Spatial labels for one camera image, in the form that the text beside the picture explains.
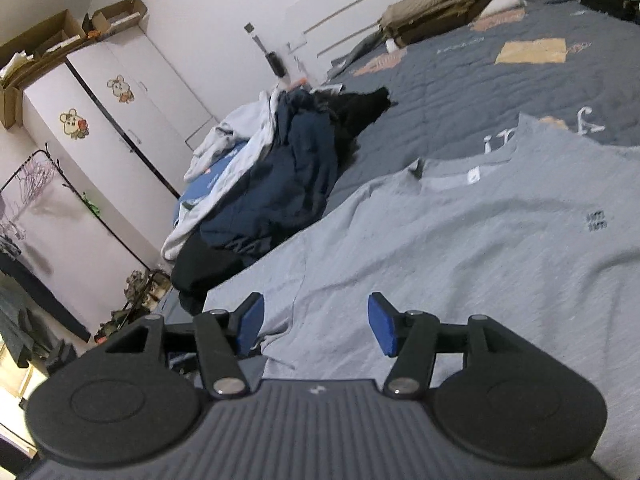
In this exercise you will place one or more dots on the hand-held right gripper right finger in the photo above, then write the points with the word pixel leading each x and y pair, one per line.
pixel 382 324

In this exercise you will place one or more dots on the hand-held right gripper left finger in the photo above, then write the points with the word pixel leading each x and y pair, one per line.
pixel 250 321

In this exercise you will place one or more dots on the grey t-shirt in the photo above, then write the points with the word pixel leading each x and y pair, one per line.
pixel 450 240

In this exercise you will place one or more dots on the black clothes rack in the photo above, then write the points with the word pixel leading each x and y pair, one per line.
pixel 75 195

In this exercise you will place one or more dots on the dark hanging clothes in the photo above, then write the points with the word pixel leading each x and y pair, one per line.
pixel 30 305

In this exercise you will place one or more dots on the stack of brown folded clothes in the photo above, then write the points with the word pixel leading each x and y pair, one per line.
pixel 435 10

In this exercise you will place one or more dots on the black garment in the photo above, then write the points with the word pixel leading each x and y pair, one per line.
pixel 360 110
pixel 210 270

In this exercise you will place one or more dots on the camouflage boots pair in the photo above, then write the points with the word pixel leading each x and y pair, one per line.
pixel 135 290

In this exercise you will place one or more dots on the navy garment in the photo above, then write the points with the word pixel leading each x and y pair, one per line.
pixel 280 185

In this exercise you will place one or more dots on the light grey hoodie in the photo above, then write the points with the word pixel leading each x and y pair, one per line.
pixel 245 130

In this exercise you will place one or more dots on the green hanging cloth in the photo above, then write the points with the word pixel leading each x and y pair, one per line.
pixel 92 205

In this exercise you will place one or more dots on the white wardrobe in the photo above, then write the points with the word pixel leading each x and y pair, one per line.
pixel 100 170

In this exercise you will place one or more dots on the grey quilted bedspread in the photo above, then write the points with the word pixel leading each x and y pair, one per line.
pixel 475 90

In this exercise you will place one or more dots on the bunch of pink hangers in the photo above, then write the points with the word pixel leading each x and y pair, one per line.
pixel 35 177

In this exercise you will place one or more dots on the white headboard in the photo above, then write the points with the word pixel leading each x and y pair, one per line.
pixel 350 5

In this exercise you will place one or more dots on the small open cardboard box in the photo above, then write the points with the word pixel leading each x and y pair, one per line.
pixel 117 15

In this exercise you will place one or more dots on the large open cardboard box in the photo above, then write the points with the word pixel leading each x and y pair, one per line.
pixel 40 55

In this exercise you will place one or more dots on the white pillow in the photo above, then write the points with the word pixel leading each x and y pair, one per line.
pixel 502 5

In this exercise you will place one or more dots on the mouse wall sticker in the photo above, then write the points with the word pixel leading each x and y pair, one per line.
pixel 74 122
pixel 120 89

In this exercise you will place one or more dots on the dark wall switch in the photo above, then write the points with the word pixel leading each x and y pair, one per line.
pixel 249 27

